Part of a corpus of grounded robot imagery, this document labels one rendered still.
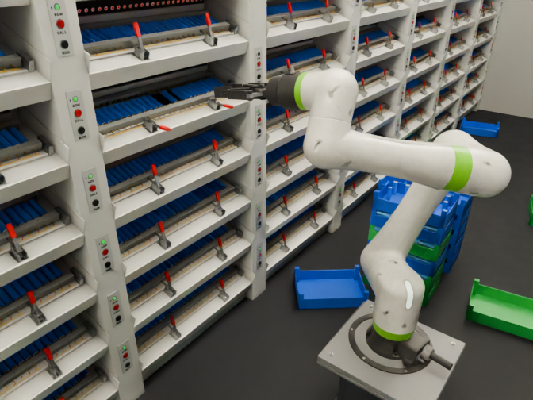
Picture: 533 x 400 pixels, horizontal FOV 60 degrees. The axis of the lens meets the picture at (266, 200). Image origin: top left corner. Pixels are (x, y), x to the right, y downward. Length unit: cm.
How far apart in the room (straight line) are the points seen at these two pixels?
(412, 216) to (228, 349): 89
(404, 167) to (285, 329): 103
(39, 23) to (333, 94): 65
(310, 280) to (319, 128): 123
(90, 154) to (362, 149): 67
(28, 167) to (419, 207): 105
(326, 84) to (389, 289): 60
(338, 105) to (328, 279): 127
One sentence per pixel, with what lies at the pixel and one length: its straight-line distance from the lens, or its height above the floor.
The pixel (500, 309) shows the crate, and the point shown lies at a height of 0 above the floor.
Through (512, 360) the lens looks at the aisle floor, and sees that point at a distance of 207.
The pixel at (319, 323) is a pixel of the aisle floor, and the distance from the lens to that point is 199.
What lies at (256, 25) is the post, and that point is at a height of 115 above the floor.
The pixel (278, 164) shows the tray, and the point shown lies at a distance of 200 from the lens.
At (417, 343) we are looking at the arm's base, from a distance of 146.
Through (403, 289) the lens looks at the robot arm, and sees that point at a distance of 134.
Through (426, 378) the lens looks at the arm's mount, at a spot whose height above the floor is 31.
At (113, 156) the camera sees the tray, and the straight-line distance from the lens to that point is 129.
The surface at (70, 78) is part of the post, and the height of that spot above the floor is 110.
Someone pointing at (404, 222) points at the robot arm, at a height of 65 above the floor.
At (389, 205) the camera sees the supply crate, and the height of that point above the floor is 43.
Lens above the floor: 136
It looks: 28 degrees down
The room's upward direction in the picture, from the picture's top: straight up
